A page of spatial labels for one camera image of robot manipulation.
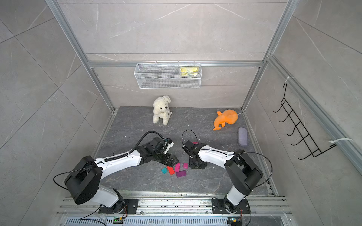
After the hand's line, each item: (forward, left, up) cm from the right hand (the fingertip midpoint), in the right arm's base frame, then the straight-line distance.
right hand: (196, 165), depth 88 cm
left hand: (+3, +14, +7) cm, 16 cm away
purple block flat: (-5, +10, 0) cm, 11 cm away
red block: (-3, +17, +1) cm, 17 cm away
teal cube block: (-3, +21, +1) cm, 21 cm away
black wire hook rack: (-8, -47, +33) cm, 58 cm away
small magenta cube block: (0, +7, 0) cm, 7 cm away
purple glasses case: (+21, -35, +1) cm, 41 cm away
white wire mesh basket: (+55, +19, +30) cm, 66 cm away
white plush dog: (+34, +24, +16) cm, 45 cm away
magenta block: (-1, +12, +1) cm, 13 cm away
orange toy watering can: (+35, -27, +7) cm, 45 cm away
